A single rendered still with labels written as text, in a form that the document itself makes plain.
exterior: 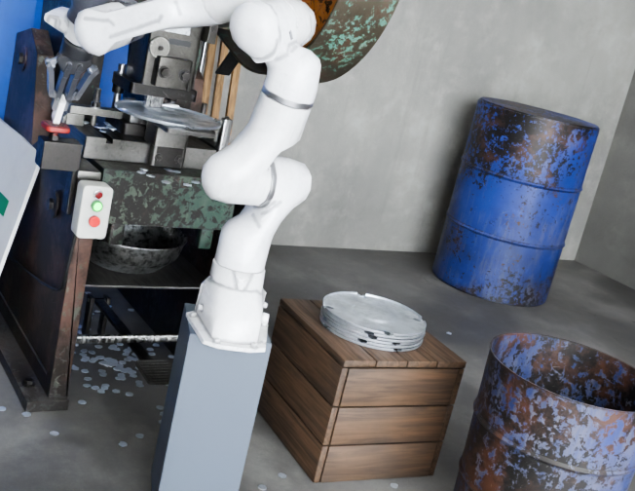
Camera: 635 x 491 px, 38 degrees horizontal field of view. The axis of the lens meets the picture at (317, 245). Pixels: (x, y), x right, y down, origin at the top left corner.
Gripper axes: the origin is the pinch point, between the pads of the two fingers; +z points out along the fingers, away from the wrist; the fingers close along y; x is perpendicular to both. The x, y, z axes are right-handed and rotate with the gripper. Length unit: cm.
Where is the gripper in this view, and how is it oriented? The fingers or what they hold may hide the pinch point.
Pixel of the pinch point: (58, 109)
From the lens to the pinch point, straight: 232.7
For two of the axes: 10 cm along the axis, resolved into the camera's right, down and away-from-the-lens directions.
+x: -3.6, -7.1, 6.0
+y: 8.4, 0.4, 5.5
